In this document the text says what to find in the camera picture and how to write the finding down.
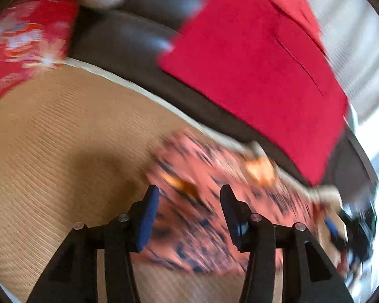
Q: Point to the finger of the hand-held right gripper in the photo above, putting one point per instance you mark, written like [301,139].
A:
[334,231]

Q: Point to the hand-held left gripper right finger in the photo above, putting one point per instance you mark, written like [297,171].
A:
[235,214]

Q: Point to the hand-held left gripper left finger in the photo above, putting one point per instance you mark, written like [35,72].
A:
[148,217]

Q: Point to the orange black floral garment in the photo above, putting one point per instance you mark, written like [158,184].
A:
[195,170]

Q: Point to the woven straw sofa mat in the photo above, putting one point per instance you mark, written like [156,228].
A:
[66,139]

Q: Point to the red blanket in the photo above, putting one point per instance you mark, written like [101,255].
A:
[255,69]

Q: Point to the brown leather sofa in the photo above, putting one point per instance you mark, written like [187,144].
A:
[123,34]

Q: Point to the beige dotted curtain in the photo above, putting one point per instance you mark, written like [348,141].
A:
[344,38]

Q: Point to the red gift box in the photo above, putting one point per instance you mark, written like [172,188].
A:
[22,44]

